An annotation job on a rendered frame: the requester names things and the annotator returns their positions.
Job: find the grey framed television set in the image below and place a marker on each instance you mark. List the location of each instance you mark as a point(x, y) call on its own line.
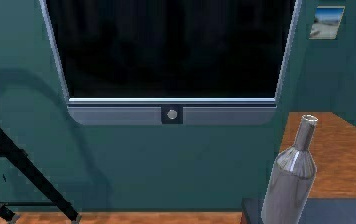
point(172, 53)

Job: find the grey metal bottle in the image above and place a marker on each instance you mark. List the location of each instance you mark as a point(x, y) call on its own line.
point(291, 176)

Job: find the black metal stand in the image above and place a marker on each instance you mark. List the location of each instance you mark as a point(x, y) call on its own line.
point(16, 160)

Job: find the framed landscape picture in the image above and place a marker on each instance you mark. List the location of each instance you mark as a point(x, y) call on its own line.
point(326, 22)

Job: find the dark grey table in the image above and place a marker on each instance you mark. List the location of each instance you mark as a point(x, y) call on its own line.
point(336, 210)

